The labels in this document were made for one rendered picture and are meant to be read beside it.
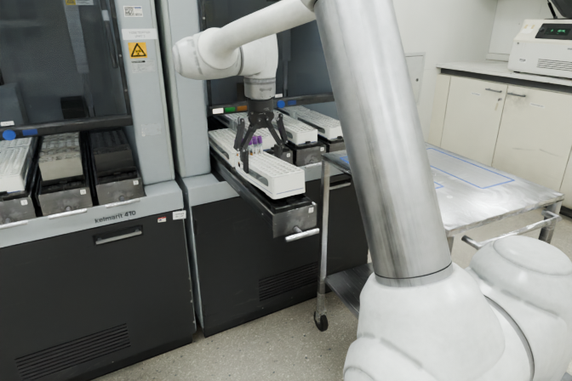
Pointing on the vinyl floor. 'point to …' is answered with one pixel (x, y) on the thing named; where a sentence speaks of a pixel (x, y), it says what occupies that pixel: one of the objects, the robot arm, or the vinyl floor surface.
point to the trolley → (441, 161)
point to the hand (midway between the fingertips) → (261, 162)
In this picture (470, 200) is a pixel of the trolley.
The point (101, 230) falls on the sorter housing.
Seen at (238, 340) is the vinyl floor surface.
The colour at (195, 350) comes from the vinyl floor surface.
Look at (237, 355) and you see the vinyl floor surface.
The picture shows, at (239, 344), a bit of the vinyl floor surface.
